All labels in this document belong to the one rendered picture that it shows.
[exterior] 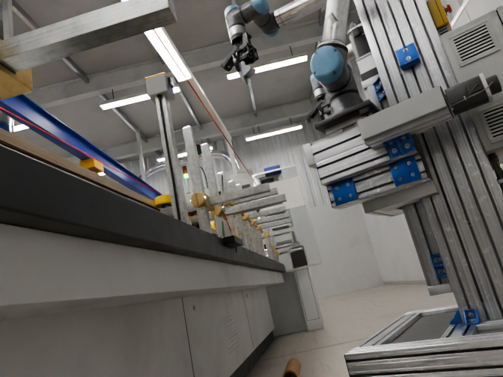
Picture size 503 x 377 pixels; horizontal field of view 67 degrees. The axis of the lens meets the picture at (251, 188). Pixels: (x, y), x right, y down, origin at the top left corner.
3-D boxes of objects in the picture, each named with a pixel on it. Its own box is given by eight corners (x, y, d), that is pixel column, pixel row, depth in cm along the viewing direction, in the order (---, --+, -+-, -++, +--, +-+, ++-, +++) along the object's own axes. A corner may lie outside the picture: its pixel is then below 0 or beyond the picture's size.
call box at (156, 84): (175, 102, 130) (172, 81, 132) (168, 92, 123) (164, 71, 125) (156, 107, 130) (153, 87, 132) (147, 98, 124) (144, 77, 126)
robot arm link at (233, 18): (236, -1, 162) (219, 9, 166) (241, 20, 159) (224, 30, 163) (245, 9, 169) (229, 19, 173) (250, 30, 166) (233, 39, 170)
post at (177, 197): (192, 228, 117) (170, 99, 129) (187, 227, 112) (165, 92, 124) (178, 232, 117) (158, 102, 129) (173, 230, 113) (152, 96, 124)
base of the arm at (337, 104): (375, 116, 151) (368, 94, 154) (362, 105, 139) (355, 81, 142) (340, 131, 159) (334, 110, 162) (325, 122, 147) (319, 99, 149)
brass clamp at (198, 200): (215, 210, 151) (213, 197, 153) (206, 203, 138) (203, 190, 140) (200, 213, 152) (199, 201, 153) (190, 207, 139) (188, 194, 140)
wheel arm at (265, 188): (271, 194, 145) (269, 183, 147) (270, 191, 142) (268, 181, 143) (165, 220, 150) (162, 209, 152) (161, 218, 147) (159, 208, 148)
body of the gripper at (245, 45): (248, 54, 155) (242, 28, 158) (232, 63, 159) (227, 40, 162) (259, 60, 161) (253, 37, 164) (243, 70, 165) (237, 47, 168)
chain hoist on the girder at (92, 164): (105, 189, 662) (102, 163, 675) (96, 184, 630) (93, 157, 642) (91, 193, 664) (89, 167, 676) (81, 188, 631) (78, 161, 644)
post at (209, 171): (229, 245, 165) (209, 144, 178) (227, 244, 162) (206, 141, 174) (221, 247, 166) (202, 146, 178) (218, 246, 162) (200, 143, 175)
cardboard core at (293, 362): (299, 357, 217) (296, 369, 189) (302, 372, 215) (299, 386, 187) (285, 360, 218) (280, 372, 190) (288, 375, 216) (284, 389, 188)
